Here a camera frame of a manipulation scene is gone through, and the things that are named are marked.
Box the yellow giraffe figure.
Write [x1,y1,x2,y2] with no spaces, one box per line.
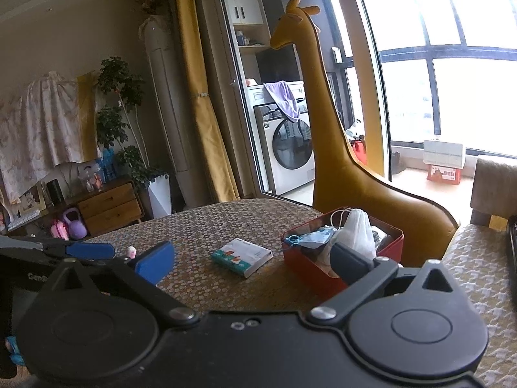
[270,0,458,266]

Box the white bunny plush toy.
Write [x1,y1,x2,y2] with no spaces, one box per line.
[126,246,137,259]

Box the yellow curtain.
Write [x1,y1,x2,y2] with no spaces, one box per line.
[175,0,240,202]

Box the white tissue pack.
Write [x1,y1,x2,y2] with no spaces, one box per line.
[210,238,272,278]

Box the white washing machine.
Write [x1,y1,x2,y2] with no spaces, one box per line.
[248,81,315,195]

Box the green potted tree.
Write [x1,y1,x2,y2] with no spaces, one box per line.
[96,56,166,189]

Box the blue cartoon face mask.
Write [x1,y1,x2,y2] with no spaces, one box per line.
[285,225,336,250]

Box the white wall cabinet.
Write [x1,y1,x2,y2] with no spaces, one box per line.
[225,0,264,26]

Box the red rectangular storage box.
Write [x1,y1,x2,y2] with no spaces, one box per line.
[280,208,404,300]

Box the white tower air conditioner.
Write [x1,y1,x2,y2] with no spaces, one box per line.
[138,15,210,209]

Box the white plant pot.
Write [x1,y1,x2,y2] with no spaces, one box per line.
[144,175,173,219]

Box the white drawstring bag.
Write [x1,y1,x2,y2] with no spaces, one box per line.
[328,209,377,259]

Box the red cardboard box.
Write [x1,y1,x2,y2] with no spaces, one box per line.
[427,165,462,185]

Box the purple kettlebell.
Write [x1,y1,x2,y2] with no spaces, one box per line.
[62,208,88,240]

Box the purple towel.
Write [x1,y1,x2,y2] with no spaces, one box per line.
[264,81,300,123]

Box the floral hanging cloth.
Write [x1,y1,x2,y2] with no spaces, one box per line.
[1,72,97,205]

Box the white box on balcony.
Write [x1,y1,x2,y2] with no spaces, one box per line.
[422,139,465,169]

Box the pink toy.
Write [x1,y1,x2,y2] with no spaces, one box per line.
[50,219,69,241]

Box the wooden drawer cabinet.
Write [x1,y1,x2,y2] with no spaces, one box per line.
[77,179,144,236]

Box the beige sofa armrest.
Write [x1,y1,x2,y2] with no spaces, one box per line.
[470,155,516,227]

